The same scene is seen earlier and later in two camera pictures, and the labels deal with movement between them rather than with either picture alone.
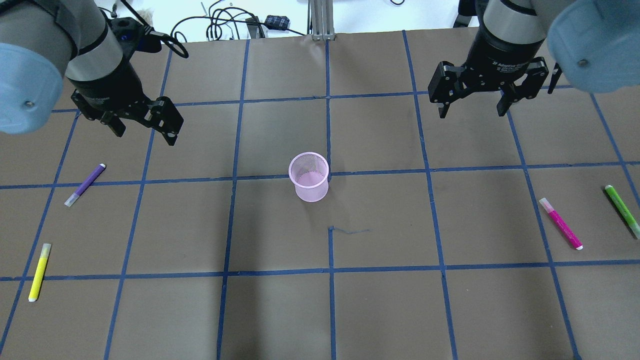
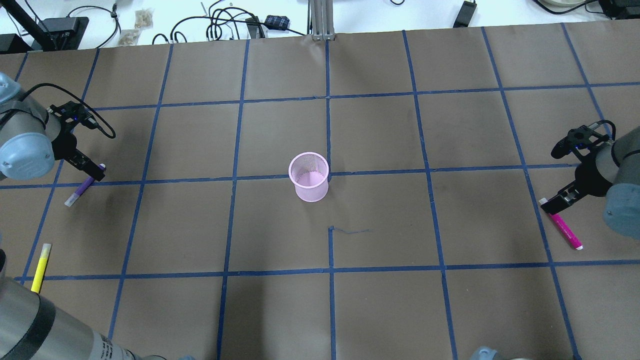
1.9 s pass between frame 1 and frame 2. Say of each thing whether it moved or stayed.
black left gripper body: moved
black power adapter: stayed
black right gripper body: moved
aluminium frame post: stayed
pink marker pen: stayed
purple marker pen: stayed
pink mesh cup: stayed
